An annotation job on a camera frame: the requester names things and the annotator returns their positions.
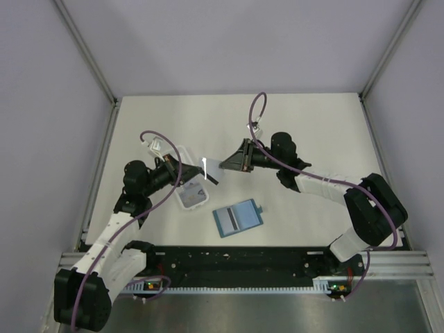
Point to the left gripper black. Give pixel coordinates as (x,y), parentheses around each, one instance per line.
(173,166)

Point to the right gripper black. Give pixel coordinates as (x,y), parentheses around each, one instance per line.
(243,159)

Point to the silver vip card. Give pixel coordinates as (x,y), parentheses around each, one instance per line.
(192,195)
(227,221)
(212,172)

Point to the white plastic basket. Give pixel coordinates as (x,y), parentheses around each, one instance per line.
(188,158)

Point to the blue leather card holder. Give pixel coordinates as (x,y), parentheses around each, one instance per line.
(247,213)

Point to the silver VIP card top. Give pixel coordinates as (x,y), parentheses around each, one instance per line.
(227,221)

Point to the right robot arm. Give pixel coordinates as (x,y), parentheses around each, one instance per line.
(374,209)

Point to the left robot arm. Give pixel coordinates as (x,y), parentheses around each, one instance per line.
(85,293)

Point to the silver VIP card bottom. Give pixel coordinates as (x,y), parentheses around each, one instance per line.
(192,195)

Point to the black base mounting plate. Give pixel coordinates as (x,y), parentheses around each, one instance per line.
(315,262)

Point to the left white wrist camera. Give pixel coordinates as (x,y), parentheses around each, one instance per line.
(155,147)

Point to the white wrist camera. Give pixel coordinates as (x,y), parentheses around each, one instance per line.
(155,147)
(254,129)

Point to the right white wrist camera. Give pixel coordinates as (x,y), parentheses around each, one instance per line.
(254,129)

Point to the grey slotted cable duct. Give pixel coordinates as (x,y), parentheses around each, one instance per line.
(318,287)

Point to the aluminium frame rail front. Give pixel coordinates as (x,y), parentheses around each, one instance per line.
(384,265)

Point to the left aluminium corner post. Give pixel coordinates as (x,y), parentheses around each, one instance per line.
(84,50)

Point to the aluminium corner post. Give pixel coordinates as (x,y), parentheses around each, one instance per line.
(84,50)
(400,32)

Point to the right aluminium corner post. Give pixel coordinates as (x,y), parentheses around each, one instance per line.
(400,32)

